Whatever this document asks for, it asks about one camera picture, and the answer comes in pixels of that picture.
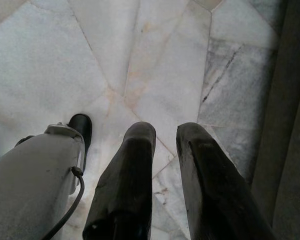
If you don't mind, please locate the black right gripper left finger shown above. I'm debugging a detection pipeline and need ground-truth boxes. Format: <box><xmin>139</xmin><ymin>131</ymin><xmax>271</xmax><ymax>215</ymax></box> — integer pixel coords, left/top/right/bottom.
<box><xmin>82</xmin><ymin>121</ymin><xmax>157</xmax><ymax>240</ymax></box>

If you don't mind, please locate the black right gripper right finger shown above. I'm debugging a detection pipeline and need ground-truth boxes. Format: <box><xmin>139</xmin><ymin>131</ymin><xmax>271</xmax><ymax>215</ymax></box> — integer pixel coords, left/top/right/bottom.
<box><xmin>175</xmin><ymin>121</ymin><xmax>276</xmax><ymax>240</ymax></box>

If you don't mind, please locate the black right robot foot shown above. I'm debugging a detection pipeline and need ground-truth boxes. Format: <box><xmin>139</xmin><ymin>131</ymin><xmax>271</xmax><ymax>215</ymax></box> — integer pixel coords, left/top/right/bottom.
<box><xmin>68</xmin><ymin>113</ymin><xmax>94</xmax><ymax>174</ymax></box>

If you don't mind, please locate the dark brown furniture panel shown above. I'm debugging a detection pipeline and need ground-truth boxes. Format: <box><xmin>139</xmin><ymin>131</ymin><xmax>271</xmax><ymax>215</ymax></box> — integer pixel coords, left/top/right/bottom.
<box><xmin>249</xmin><ymin>0</ymin><xmax>300</xmax><ymax>240</ymax></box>

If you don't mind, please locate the black leg cable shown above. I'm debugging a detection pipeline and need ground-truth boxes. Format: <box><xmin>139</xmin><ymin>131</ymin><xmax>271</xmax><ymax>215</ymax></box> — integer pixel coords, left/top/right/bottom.
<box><xmin>39</xmin><ymin>166</ymin><xmax>86</xmax><ymax>240</ymax></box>

